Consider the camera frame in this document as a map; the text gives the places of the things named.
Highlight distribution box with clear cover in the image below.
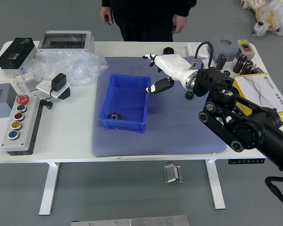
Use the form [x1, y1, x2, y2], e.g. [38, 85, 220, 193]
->
[37, 30, 95, 54]

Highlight white power socket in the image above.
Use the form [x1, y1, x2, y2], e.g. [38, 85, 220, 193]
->
[36, 80, 71, 99]

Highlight metal bracket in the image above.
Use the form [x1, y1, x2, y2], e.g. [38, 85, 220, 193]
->
[163, 163, 184, 184]

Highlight plastic-wrapped plush toys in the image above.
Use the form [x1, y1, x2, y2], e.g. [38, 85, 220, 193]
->
[240, 0, 283, 36]

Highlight grey-blue foam mat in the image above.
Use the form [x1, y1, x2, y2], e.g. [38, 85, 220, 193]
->
[92, 56, 227, 158]

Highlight black adapter cord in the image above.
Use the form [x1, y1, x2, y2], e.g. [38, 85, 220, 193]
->
[39, 89, 54, 110]

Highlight brown cylindrical capacitor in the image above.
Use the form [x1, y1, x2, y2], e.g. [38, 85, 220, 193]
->
[216, 54, 228, 71]
[240, 60, 254, 76]
[233, 54, 248, 73]

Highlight white plush toy black cap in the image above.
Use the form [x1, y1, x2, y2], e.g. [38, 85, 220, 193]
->
[253, 21, 269, 38]

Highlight white wall switch panel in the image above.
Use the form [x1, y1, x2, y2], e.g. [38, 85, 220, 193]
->
[186, 43, 208, 58]

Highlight white table leg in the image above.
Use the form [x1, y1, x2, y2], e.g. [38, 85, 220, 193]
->
[205, 159, 226, 210]
[39, 162, 60, 216]

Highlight black-lidded white enclosure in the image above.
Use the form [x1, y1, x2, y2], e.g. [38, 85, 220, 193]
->
[0, 37, 38, 76]

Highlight person's left hand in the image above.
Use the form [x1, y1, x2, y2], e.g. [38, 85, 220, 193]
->
[171, 14, 187, 34]

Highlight black power adapter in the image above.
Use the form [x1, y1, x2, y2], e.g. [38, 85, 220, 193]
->
[51, 73, 67, 91]

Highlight yellow white carton box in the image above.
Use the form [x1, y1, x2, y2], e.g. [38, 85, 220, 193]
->
[232, 73, 283, 122]

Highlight grey block with round hole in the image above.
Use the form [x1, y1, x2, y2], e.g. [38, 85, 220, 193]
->
[211, 35, 240, 64]

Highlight grey two-button switch box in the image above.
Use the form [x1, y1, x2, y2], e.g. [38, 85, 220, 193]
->
[235, 39, 254, 61]

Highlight small white connector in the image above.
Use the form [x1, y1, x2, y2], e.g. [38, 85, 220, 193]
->
[15, 74, 42, 87]

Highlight grey enclosure with window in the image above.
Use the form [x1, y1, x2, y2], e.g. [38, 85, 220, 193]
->
[0, 82, 17, 120]

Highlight clear plastic bag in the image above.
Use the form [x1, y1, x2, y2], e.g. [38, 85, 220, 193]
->
[22, 49, 108, 87]

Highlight person's right hand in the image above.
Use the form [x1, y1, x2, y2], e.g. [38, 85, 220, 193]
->
[100, 6, 114, 26]

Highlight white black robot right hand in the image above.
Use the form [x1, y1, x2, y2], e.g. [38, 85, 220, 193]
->
[141, 53, 194, 94]

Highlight person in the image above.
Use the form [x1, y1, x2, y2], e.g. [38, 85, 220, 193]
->
[100, 0, 198, 42]

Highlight grey push-button control station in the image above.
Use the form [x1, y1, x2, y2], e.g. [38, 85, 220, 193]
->
[1, 94, 43, 156]

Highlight blue plastic box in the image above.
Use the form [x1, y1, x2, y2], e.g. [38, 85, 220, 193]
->
[99, 73, 152, 134]

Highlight black table control panel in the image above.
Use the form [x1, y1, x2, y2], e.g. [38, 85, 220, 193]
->
[228, 159, 266, 164]

